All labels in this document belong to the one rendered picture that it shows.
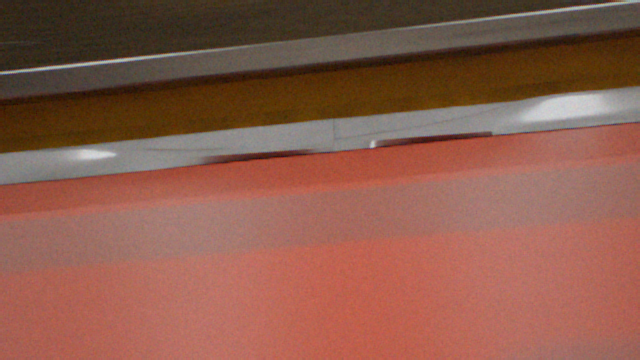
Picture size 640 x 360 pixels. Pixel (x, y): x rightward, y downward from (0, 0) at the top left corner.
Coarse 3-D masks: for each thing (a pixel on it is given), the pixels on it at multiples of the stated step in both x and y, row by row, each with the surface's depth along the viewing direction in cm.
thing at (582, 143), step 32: (576, 128) 11; (608, 128) 10; (352, 160) 8; (384, 160) 7; (416, 160) 6; (448, 160) 6; (480, 160) 5; (512, 160) 5; (544, 160) 5; (576, 160) 4
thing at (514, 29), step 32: (384, 32) 19; (416, 32) 19; (448, 32) 19; (480, 32) 19; (512, 32) 19; (544, 32) 19; (576, 32) 19; (608, 32) 19; (96, 64) 20; (128, 64) 20; (160, 64) 20; (192, 64) 20; (224, 64) 20; (256, 64) 20; (288, 64) 19; (320, 64) 19; (352, 64) 20; (384, 64) 21; (0, 96) 20; (32, 96) 20; (64, 96) 21
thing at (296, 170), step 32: (256, 160) 12; (288, 160) 10; (320, 160) 9; (0, 192) 9; (32, 192) 8; (64, 192) 7; (96, 192) 6; (128, 192) 6; (160, 192) 5; (192, 192) 5; (224, 192) 5
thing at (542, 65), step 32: (416, 64) 21; (448, 64) 21; (480, 64) 21; (512, 64) 21; (544, 64) 21; (576, 64) 21; (608, 64) 21; (96, 96) 22; (128, 96) 22; (160, 96) 22; (192, 96) 22; (224, 96) 22; (256, 96) 22; (288, 96) 22; (320, 96) 22; (352, 96) 22; (384, 96) 22; (0, 128) 23; (32, 128) 23; (64, 128) 23; (96, 128) 22
